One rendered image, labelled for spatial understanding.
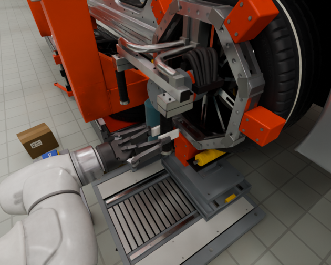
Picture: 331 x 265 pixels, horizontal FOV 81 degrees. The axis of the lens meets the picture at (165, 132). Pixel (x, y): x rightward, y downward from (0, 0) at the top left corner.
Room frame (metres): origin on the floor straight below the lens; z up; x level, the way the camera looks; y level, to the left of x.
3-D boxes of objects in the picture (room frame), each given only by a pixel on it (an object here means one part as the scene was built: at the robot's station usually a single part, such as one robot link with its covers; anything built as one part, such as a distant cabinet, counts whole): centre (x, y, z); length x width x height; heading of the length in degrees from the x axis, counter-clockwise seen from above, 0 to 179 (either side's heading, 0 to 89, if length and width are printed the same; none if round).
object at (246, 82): (0.71, -0.11, 0.85); 0.54 x 0.07 x 0.54; 32
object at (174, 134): (0.42, -0.01, 0.83); 0.07 x 0.01 x 0.03; 121
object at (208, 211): (0.80, -0.25, 0.13); 0.50 x 0.36 x 0.10; 32
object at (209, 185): (0.80, -0.25, 0.32); 0.40 x 0.30 x 0.28; 32
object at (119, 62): (0.74, 0.15, 0.93); 0.09 x 0.05 x 0.05; 122
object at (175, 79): (0.56, -0.06, 1.03); 0.19 x 0.18 x 0.11; 122
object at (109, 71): (1.15, 0.14, 0.69); 0.52 x 0.17 x 0.35; 122
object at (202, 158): (0.66, -0.26, 0.51); 0.29 x 0.06 x 0.06; 122
